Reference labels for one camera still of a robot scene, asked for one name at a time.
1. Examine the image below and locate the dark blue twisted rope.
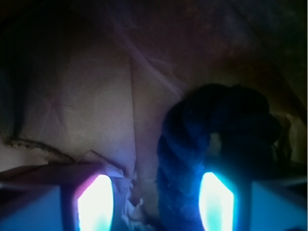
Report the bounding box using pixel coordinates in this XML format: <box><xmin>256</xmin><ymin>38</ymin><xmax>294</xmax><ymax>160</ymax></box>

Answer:
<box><xmin>156</xmin><ymin>83</ymin><xmax>282</xmax><ymax>231</ymax></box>

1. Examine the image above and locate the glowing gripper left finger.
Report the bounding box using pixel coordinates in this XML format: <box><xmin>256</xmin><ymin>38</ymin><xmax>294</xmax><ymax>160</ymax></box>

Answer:
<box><xmin>60</xmin><ymin>168</ymin><xmax>114</xmax><ymax>231</ymax></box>

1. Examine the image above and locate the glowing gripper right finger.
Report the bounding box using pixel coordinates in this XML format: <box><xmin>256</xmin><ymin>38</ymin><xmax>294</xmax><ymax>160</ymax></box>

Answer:
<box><xmin>199</xmin><ymin>166</ymin><xmax>251</xmax><ymax>231</ymax></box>

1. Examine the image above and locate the brown paper bag basin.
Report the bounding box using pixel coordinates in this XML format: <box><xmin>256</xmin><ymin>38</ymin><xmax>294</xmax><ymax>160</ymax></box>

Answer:
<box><xmin>0</xmin><ymin>0</ymin><xmax>308</xmax><ymax>230</ymax></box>

